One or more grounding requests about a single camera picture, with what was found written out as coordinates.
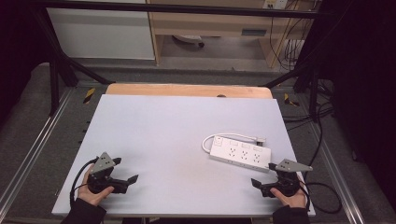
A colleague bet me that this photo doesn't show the aluminium floor rail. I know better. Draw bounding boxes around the aluminium floor rail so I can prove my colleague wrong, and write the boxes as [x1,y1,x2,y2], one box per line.
[306,120,368,224]
[0,87,76,209]

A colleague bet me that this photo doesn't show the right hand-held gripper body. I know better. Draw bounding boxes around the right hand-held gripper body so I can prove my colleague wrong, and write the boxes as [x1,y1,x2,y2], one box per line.
[261,159,314,198]

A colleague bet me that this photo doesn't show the black floor cables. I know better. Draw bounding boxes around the black floor cables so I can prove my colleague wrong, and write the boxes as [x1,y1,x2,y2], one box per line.
[281,78,335,175]

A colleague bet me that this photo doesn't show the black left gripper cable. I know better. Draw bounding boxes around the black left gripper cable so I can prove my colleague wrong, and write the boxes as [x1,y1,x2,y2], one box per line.
[69,157,99,209]

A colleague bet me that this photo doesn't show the white power strip cable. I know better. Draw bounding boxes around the white power strip cable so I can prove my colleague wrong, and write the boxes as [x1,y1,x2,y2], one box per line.
[201,133,267,154]

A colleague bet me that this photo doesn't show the bundle of black hanging cables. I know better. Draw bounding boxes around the bundle of black hanging cables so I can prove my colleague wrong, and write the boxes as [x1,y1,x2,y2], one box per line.
[268,0,316,72]

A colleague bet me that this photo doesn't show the light wooden desk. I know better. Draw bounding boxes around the light wooden desk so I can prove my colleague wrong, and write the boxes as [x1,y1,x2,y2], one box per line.
[146,0,316,69]

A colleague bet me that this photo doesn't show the white cabinet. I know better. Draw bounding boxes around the white cabinet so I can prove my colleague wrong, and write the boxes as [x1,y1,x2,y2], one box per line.
[46,7,156,61]

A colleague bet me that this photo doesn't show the person's right hand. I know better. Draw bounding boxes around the person's right hand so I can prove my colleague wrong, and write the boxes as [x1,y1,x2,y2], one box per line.
[269,180,308,209]

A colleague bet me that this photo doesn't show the white power strip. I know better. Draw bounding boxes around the white power strip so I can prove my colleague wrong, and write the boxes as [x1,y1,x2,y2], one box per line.
[208,134,273,174]

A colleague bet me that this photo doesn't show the office chair base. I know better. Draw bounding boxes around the office chair base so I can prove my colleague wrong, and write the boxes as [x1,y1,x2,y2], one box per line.
[171,34,206,49]

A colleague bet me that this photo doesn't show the white table mat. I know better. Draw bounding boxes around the white table mat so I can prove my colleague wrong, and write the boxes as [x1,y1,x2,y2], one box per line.
[50,93,317,218]

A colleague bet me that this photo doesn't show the white wall socket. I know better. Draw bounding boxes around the white wall socket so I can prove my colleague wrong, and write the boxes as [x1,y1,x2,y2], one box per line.
[262,0,290,10]

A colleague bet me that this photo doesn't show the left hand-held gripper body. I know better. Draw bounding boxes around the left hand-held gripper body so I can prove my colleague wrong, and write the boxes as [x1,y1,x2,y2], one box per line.
[87,151,129,195]

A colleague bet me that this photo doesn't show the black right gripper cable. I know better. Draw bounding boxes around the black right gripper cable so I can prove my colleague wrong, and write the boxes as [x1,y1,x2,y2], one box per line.
[298,174,343,216]

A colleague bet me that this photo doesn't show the person's left hand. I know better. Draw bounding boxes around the person's left hand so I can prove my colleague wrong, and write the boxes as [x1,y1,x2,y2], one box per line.
[77,163,116,207]

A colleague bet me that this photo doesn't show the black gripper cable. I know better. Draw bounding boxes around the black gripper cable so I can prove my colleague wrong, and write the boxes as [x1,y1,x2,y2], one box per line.
[69,157,99,209]
[298,174,343,216]

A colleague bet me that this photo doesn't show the yellow black tape strip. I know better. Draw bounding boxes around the yellow black tape strip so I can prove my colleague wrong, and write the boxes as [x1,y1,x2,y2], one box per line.
[82,87,96,105]
[282,92,301,107]

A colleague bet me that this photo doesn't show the black metal frame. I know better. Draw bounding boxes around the black metal frame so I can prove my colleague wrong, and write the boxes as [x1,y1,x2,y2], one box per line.
[29,0,332,123]

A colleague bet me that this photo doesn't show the wooden table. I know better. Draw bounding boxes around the wooden table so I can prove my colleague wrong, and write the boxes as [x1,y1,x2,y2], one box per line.
[105,82,275,100]

